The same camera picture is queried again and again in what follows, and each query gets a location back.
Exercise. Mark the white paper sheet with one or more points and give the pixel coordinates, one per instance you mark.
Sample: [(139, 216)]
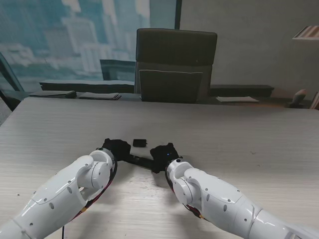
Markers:
[(236, 99)]

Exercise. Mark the short dark bench cushion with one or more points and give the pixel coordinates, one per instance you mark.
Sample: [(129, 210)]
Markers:
[(241, 90)]

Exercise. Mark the grey folder stack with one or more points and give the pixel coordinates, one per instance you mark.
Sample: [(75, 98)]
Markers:
[(99, 96)]

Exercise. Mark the dark window pillar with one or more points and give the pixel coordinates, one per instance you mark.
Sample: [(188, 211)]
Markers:
[(178, 15)]

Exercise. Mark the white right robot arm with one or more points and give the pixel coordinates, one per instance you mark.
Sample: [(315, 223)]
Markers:
[(216, 196)]

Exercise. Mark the small desk ornament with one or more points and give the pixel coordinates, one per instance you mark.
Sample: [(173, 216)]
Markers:
[(297, 99)]

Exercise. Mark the dark grey office chair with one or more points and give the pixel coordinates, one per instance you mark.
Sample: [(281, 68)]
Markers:
[(174, 54)]

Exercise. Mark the light wooden board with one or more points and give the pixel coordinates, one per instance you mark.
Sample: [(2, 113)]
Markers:
[(315, 102)]

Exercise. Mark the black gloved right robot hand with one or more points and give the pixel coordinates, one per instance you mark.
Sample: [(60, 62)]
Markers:
[(163, 156)]

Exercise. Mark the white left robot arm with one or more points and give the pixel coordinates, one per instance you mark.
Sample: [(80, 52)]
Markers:
[(69, 189)]

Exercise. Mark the grey slanted metal bar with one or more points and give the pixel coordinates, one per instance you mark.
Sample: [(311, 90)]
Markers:
[(10, 74)]

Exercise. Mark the dark grey folder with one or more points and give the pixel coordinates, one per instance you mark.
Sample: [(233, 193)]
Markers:
[(54, 94)]

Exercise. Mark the black battery cover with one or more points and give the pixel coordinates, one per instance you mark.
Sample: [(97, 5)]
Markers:
[(139, 143)]

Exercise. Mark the long dark bench cushion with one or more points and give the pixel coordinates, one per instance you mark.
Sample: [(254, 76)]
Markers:
[(87, 87)]

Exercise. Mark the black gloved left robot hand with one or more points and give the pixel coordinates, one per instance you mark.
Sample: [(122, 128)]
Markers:
[(119, 148)]

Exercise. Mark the black remote control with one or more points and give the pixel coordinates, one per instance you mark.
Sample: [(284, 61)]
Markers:
[(140, 162)]

